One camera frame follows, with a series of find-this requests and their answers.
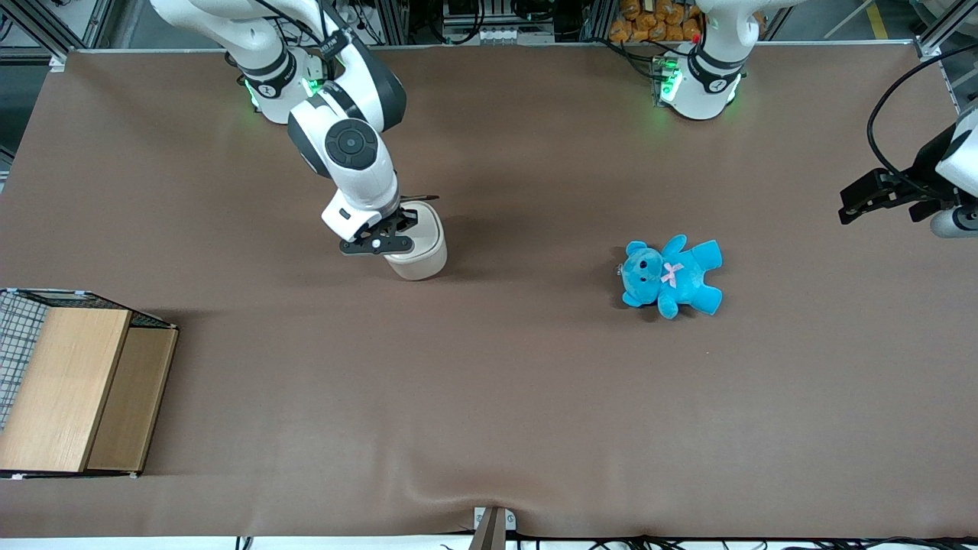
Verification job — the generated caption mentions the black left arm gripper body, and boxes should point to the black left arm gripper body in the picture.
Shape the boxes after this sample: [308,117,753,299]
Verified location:
[905,126,965,222]

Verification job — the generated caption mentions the metal table clamp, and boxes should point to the metal table clamp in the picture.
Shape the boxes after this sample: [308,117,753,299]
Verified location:
[468,506,517,550]

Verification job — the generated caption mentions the white power strip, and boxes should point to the white power strip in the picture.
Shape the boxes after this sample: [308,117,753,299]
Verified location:
[442,24,514,44]

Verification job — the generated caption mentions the wooden shelf with wire mesh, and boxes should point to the wooden shelf with wire mesh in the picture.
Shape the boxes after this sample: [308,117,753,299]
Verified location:
[0,288,180,480]

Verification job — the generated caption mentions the black cable loop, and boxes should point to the black cable loop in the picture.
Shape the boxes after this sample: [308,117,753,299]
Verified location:
[867,44,978,192]

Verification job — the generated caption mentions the blue teddy bear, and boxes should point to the blue teddy bear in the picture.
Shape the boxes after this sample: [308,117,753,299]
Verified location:
[620,234,724,320]

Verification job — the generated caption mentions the small beige trash can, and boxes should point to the small beige trash can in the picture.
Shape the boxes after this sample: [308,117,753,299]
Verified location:
[382,196,449,281]

